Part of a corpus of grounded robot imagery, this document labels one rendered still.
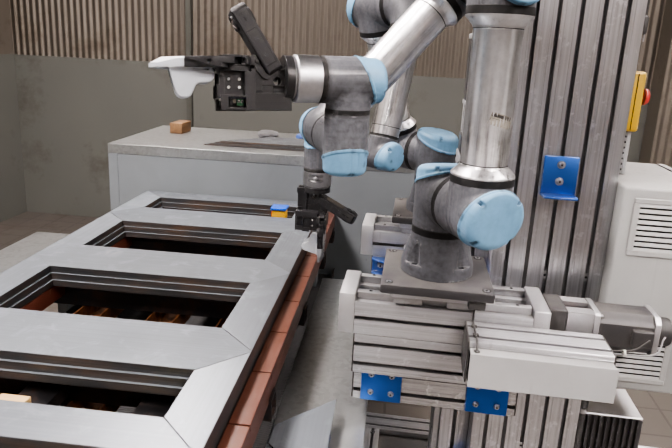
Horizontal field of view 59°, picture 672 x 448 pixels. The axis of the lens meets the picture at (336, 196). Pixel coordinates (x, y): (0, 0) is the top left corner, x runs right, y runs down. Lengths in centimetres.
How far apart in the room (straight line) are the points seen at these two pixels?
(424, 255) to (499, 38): 45
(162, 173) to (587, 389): 189
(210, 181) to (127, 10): 271
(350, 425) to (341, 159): 67
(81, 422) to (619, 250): 110
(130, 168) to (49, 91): 280
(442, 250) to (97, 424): 69
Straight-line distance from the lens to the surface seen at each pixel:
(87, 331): 142
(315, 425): 134
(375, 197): 243
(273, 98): 93
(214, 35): 477
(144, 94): 499
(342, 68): 95
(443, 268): 122
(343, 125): 96
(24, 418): 117
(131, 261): 180
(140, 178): 264
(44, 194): 559
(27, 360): 138
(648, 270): 146
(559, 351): 122
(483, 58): 106
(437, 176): 119
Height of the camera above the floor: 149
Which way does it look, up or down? 14 degrees down
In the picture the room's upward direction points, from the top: 3 degrees clockwise
